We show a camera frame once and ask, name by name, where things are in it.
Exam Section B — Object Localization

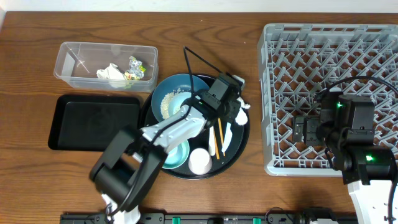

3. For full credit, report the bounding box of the pink cup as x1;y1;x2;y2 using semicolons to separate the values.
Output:
188;148;212;175

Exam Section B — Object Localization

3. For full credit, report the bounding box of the teal green bowl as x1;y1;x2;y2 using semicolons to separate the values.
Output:
162;141;190;169

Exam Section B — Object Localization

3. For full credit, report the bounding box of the foil snack wrapper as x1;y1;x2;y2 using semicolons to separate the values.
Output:
124;56;146;80

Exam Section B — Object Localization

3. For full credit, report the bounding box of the white napkin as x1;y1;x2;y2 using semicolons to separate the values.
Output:
96;63;126;88

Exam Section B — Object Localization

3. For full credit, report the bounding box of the white tissue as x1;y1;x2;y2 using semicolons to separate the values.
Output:
233;75;251;126

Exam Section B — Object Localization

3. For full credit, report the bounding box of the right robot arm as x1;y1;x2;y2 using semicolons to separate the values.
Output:
292;91;397;223

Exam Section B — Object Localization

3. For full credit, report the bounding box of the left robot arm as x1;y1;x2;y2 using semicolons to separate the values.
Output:
89;73;245;223

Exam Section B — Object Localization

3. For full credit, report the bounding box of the grey dishwasher rack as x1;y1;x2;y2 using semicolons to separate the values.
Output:
257;24;397;177

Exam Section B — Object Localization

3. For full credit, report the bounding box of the clear plastic waste bin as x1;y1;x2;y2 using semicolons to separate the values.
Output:
53;42;158;92

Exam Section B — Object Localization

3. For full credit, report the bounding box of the wooden chopstick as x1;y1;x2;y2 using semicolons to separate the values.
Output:
213;129;220;160
218;118;225;156

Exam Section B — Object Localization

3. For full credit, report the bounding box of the white plastic spoon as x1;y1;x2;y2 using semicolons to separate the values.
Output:
208;126;216;156

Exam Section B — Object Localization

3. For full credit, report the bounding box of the light blue plastic knife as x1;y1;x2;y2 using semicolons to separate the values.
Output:
221;123;233;154

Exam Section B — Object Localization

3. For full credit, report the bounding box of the round black serving tray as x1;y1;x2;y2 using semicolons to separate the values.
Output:
138;74;250;180

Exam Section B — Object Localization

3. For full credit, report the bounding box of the light blue small bowl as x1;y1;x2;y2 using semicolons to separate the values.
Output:
168;92;192;117

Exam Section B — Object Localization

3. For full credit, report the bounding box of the dark blue bowl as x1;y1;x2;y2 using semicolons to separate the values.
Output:
151;73;191;122

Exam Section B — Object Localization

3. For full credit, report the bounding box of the pile of white rice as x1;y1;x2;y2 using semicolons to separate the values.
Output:
160;88;183;119

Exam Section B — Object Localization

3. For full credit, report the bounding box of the black rectangular tray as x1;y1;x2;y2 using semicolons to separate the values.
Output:
48;95;140;151

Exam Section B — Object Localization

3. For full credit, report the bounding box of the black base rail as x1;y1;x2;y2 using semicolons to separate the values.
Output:
60;212;358;224

